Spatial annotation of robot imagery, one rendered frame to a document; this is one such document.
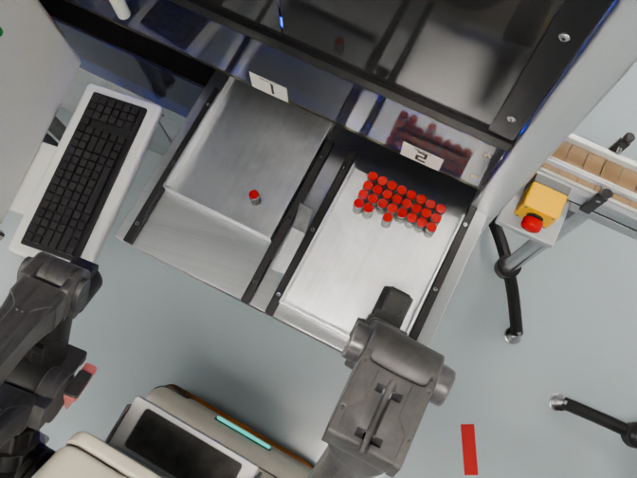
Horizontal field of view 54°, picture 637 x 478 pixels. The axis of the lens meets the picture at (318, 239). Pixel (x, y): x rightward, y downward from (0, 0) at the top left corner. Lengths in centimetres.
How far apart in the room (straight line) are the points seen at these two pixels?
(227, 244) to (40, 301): 58
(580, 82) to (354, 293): 64
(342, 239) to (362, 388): 76
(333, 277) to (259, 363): 92
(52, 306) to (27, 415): 18
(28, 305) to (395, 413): 47
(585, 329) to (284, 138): 136
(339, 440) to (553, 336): 176
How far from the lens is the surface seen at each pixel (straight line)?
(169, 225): 138
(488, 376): 223
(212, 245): 135
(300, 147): 140
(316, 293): 130
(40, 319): 83
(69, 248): 149
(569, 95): 92
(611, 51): 83
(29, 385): 98
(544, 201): 126
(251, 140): 141
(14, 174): 157
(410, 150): 124
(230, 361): 219
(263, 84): 131
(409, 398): 61
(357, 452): 61
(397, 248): 133
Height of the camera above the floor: 216
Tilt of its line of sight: 75 degrees down
